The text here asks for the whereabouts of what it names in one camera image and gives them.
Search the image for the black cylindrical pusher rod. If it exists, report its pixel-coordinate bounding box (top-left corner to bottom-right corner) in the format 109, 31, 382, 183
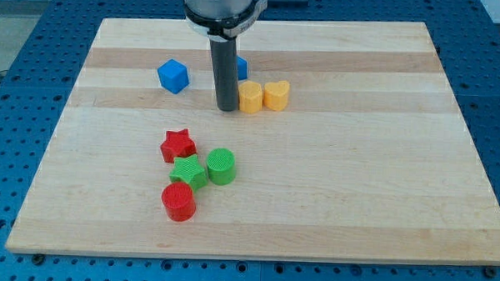
210, 38, 239, 112

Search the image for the yellow hexagon block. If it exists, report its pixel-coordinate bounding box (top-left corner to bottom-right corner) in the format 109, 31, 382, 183
238, 81, 263, 114

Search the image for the blue block behind rod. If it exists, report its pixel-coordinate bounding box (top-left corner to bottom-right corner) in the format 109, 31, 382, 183
237, 56, 248, 80

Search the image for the blue cube block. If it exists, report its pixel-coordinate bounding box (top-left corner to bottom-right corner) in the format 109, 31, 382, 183
157, 58, 190, 94

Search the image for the yellow heart block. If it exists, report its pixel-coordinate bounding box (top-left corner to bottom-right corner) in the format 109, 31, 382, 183
263, 81, 290, 112

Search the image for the red star block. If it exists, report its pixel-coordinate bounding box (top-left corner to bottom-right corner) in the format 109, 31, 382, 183
160, 128, 197, 163

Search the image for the green cylinder block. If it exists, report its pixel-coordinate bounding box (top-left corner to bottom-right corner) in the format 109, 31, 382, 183
206, 148, 237, 185

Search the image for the green star block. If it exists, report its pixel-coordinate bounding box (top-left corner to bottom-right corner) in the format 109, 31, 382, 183
168, 154, 208, 192

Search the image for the red cylinder block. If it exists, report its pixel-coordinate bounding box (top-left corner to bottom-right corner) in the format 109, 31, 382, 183
161, 182, 197, 222

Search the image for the blue perforated table plate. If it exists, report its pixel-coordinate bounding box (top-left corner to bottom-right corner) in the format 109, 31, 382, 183
0, 0, 500, 281

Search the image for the wooden board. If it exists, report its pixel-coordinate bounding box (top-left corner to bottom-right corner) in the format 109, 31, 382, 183
6, 18, 500, 266

